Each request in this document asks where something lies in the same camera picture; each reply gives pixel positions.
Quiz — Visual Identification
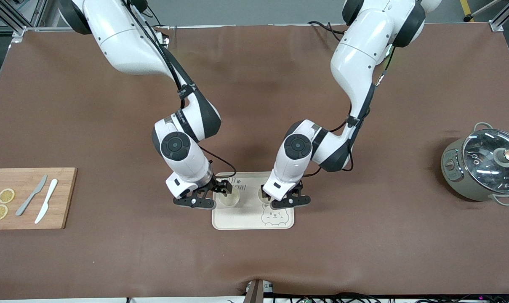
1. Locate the bamboo cutting board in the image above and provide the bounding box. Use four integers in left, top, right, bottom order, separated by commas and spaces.
0, 167, 78, 230

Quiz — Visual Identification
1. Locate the brown table mat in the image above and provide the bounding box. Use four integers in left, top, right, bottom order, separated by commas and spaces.
0, 23, 509, 300

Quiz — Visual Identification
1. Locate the glass pot lid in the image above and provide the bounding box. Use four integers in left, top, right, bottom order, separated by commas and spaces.
463, 128, 509, 194

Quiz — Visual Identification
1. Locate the aluminium frame profile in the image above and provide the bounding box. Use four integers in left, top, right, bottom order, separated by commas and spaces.
0, 0, 29, 40
490, 0, 509, 32

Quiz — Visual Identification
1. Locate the white plastic knife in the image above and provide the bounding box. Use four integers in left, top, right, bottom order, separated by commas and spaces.
35, 179, 59, 224

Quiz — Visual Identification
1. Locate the grey electric cooking pot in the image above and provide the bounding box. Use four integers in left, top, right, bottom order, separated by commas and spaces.
441, 122, 509, 207

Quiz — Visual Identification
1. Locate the grey plastic knife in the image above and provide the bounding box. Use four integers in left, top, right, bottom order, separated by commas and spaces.
15, 175, 48, 217

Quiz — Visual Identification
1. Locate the cream bear print tray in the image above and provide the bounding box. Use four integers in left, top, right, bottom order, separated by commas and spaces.
212, 171, 295, 230

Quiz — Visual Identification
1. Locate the white IKEA cup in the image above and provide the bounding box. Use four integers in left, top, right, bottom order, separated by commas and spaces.
258, 185, 276, 205
219, 190, 240, 207

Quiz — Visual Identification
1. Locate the grey clamp bracket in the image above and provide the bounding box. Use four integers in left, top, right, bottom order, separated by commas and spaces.
245, 279, 275, 303

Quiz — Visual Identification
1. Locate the black base cable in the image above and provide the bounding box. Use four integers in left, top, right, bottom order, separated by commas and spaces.
307, 20, 343, 43

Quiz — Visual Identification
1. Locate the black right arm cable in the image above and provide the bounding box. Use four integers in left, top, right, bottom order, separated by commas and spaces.
126, 0, 238, 179

